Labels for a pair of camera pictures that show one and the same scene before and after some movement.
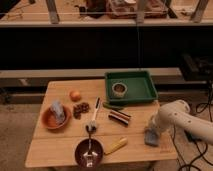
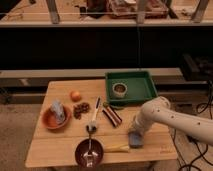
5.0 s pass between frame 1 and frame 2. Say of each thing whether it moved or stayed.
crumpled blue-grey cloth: stayed
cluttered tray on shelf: stayed
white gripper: moved
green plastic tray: stayed
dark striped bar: moved
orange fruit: stayed
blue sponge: moved
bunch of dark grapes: stayed
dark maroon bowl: stayed
